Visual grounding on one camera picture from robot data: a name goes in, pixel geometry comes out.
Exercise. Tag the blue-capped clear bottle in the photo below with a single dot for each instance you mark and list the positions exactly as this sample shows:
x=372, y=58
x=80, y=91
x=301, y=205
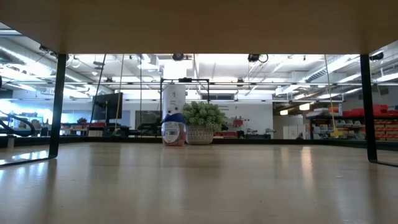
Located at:
x=172, y=132

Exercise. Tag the wooden shelf black legs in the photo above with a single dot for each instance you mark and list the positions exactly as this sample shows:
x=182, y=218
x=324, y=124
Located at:
x=199, y=28

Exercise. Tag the green potted artificial plant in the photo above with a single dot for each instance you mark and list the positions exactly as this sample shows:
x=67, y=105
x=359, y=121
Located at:
x=202, y=116

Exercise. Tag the white cylindrical tank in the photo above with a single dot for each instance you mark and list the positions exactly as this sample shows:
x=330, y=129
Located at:
x=173, y=96

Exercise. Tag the black ceiling device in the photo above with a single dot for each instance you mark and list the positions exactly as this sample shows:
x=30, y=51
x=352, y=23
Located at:
x=253, y=57
x=178, y=57

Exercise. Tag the glowing pendant lamp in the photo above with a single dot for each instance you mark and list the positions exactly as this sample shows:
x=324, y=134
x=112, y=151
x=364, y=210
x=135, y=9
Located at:
x=284, y=112
x=304, y=106

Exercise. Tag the black background monitor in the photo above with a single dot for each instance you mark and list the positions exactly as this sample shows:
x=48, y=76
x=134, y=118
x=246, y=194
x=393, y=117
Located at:
x=107, y=107

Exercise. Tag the white cabinets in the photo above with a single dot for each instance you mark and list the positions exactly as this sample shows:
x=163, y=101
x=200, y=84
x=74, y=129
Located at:
x=293, y=132

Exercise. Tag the shelving with red bins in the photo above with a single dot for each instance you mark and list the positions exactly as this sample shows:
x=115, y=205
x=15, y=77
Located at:
x=382, y=124

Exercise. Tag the black metal gantry frame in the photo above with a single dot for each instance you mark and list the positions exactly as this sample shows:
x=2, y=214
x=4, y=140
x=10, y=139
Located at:
x=185, y=80

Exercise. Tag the black metal table frame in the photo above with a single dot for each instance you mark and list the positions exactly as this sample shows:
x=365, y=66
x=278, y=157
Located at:
x=280, y=141

